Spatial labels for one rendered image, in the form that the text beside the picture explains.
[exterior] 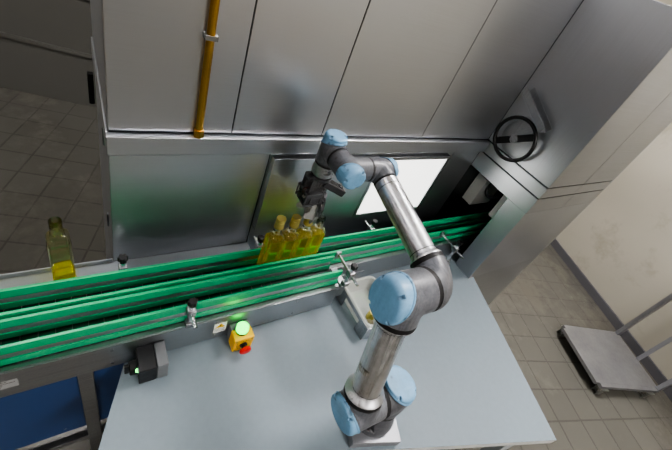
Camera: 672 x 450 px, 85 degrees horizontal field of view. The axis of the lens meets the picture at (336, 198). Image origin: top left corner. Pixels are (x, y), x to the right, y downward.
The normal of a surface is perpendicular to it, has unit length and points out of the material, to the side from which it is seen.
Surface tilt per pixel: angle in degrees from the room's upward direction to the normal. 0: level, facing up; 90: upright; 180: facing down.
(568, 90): 90
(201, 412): 0
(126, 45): 90
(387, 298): 81
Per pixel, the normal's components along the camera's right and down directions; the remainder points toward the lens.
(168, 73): 0.46, 0.67
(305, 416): 0.33, -0.74
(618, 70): -0.83, 0.07
